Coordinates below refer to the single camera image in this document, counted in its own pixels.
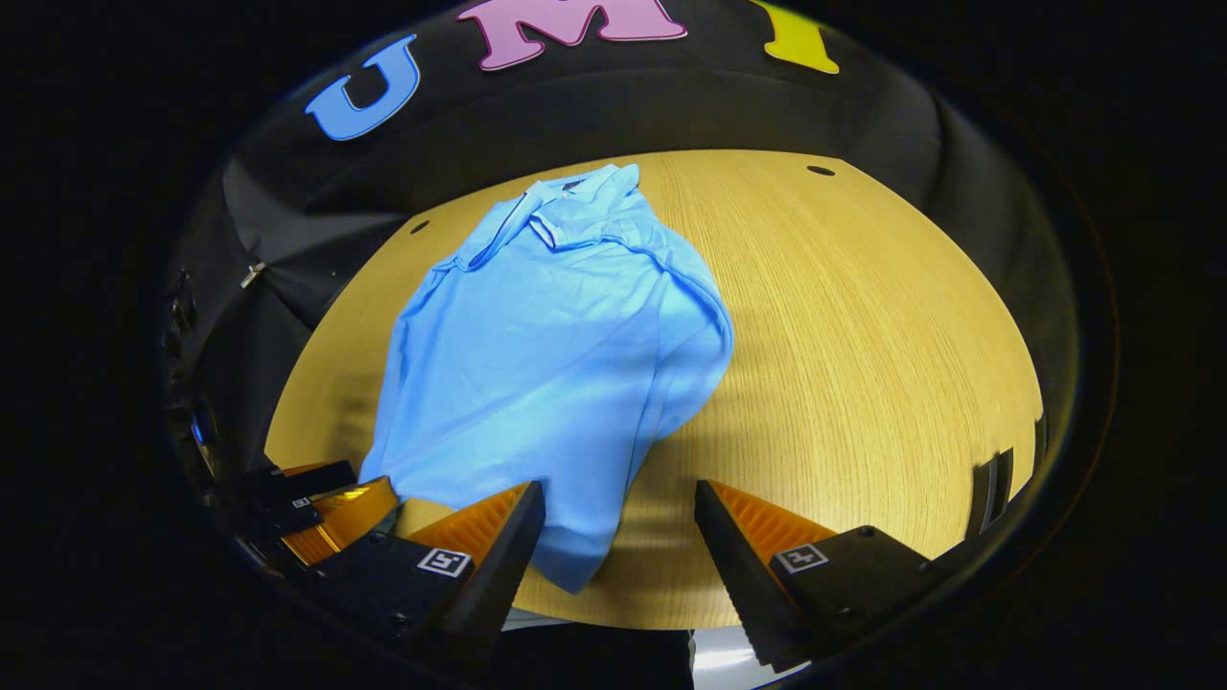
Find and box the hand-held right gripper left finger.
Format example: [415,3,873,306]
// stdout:
[307,481,547,662]

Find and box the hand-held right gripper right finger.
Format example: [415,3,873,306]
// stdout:
[694,478,961,674]

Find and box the light blue T-shirt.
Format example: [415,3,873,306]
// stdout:
[358,163,736,595]

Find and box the dark rectangular object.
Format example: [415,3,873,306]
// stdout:
[966,447,1017,540]

